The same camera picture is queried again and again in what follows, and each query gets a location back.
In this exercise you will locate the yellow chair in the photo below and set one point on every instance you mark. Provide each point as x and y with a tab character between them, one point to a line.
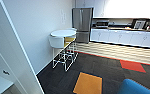
70	40

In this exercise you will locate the white lower kitchen cabinets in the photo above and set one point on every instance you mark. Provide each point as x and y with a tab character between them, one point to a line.
124	37

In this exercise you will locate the blue sofa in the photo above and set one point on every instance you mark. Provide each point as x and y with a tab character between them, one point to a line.
137	87

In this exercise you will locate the black microwave oven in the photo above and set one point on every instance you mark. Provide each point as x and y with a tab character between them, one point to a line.
102	24

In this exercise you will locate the black framed counter display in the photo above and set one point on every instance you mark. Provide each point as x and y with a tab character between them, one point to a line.
139	24

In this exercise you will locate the white upper kitchen cabinets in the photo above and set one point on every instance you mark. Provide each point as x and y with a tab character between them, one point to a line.
124	8

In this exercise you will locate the steel refrigerator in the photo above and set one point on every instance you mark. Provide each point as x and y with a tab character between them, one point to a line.
82	25

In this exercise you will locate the small black door latch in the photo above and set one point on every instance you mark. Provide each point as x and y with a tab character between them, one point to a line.
6	72

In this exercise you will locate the white kitchen cabinets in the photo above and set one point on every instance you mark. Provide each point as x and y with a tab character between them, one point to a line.
124	37
124	8

